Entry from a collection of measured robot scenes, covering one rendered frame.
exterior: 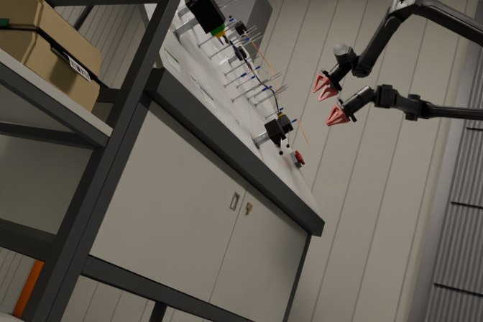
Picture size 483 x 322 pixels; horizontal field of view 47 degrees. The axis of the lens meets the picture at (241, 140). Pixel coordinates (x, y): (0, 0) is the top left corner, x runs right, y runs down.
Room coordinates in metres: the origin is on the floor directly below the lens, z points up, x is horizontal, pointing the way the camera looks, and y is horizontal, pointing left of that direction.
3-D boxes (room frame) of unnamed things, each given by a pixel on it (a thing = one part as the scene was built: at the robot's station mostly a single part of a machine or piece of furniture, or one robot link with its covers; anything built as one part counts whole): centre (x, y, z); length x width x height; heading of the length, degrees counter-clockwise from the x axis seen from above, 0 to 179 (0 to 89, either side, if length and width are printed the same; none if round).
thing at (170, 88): (1.75, -0.08, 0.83); 1.18 x 0.05 x 0.06; 146
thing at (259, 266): (1.98, -0.22, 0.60); 0.55 x 0.03 x 0.39; 146
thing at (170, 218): (1.53, 0.09, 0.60); 0.55 x 0.02 x 0.39; 146
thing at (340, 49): (1.93, -0.30, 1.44); 0.12 x 0.12 x 0.09; 59
